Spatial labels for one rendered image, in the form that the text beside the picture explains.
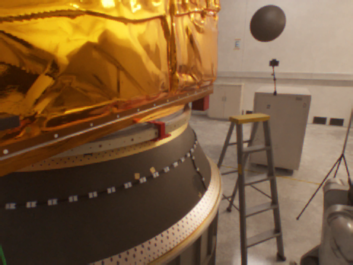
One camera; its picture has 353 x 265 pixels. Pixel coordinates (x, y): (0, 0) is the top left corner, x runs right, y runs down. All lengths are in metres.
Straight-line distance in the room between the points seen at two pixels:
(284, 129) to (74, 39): 4.16
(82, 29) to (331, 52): 8.04
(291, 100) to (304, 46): 4.15
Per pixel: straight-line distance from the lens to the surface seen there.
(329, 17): 8.59
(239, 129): 2.30
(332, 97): 8.63
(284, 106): 4.53
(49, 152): 0.85
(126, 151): 1.17
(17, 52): 0.73
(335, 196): 1.40
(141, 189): 1.19
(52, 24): 0.80
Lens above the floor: 2.05
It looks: 17 degrees down
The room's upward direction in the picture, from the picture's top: straight up
